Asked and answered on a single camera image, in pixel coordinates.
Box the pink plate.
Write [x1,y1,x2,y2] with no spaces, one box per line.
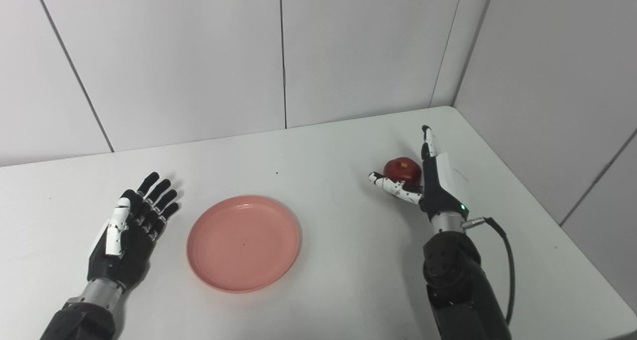
[186,195,301,294]

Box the red apple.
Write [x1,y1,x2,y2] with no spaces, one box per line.
[383,157,423,186]

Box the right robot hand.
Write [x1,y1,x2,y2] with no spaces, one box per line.
[368,125,469,224]

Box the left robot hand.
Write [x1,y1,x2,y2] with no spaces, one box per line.
[87,172,180,293]

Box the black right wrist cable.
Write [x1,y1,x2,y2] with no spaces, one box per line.
[463,217,516,326]

